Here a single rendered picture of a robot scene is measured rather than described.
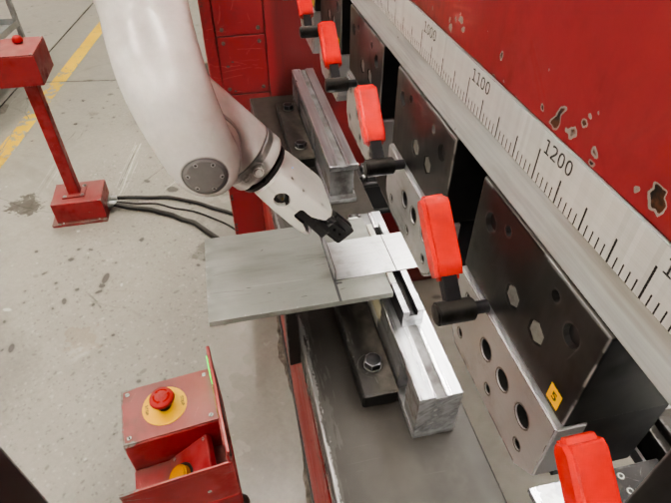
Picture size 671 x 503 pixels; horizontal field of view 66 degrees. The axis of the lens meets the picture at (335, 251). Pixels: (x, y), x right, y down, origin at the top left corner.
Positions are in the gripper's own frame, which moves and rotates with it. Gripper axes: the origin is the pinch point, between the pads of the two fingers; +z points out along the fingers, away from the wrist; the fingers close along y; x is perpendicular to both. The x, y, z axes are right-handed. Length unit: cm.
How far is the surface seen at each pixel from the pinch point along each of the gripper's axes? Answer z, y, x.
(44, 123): -13, 163, 106
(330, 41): -17.0, 9.6, -15.8
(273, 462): 72, 21, 80
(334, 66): -15.1, 7.4, -14.3
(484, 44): -24.1, -25.6, -25.9
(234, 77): 3, 86, 16
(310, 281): 2.0, -3.6, 8.0
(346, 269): 5.6, -2.5, 3.4
